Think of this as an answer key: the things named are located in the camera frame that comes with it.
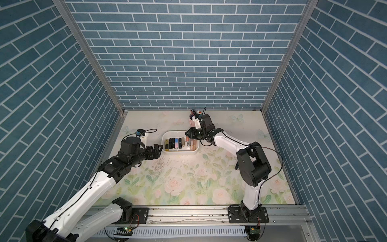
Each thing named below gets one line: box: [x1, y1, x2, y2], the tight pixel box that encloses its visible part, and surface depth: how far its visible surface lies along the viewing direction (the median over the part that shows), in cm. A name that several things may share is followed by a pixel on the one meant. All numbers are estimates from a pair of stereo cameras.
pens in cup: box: [189, 108, 203, 120], surface depth 104 cm
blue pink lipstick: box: [174, 137, 179, 150], surface depth 101 cm
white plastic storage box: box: [161, 130, 200, 155], surface depth 101 cm
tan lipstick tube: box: [192, 140, 198, 151], surface depth 101 cm
